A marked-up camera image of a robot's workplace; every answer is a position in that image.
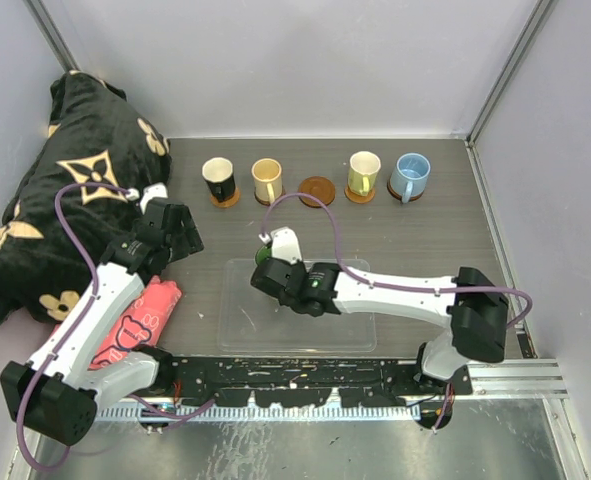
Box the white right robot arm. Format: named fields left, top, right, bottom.
left=250, top=258, right=508, bottom=394

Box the yellow mug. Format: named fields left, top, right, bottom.
left=251, top=158, right=284, bottom=202

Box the brown ringed wooden coaster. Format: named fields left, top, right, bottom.
left=298, top=176, right=336, bottom=206

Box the clear plastic tray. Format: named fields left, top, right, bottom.
left=218, top=259, right=377, bottom=355

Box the olive green white mug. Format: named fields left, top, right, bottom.
left=347, top=151, right=381, bottom=195

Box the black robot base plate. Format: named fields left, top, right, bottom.
left=134, top=356, right=446, bottom=408

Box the orange coaster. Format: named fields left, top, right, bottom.
left=344, top=186, right=376, bottom=204
left=210, top=188, right=241, bottom=208

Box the black floral plush blanket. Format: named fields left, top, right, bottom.
left=0, top=70, right=172, bottom=326

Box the white mug black handle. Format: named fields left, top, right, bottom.
left=202, top=157, right=236, bottom=203

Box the light brown ringed coaster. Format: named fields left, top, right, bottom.
left=387, top=182, right=423, bottom=204

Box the green interior mug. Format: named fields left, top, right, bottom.
left=254, top=245, right=272, bottom=265

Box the pink printed cloth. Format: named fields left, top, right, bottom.
left=49, top=274, right=183, bottom=371

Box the blue mug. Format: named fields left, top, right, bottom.
left=388, top=153, right=431, bottom=195

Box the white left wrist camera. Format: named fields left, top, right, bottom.
left=124, top=182, right=168, bottom=212

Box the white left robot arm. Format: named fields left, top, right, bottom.
left=0, top=197, right=204, bottom=446

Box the dark brown coaster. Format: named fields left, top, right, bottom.
left=254, top=188, right=286, bottom=207

